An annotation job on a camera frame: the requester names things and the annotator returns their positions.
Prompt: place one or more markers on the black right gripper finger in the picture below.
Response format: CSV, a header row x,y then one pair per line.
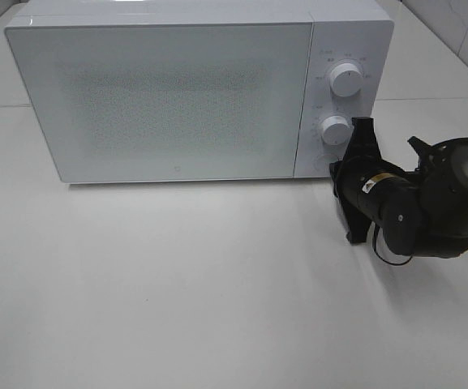
x,y
358,227
363,142

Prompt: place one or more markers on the round white door button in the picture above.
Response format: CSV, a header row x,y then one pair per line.
x,y
321,164

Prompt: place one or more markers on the white microwave oven body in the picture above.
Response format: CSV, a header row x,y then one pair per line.
x,y
357,31

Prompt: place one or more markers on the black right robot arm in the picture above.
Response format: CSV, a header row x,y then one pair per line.
x,y
419,213

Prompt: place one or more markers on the white microwave knob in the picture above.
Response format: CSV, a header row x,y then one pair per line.
x,y
345,79
335,130

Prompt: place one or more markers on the white microwave door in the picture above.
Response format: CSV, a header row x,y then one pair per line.
x,y
173,103

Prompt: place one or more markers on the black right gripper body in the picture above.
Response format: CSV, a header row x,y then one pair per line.
x,y
354,184

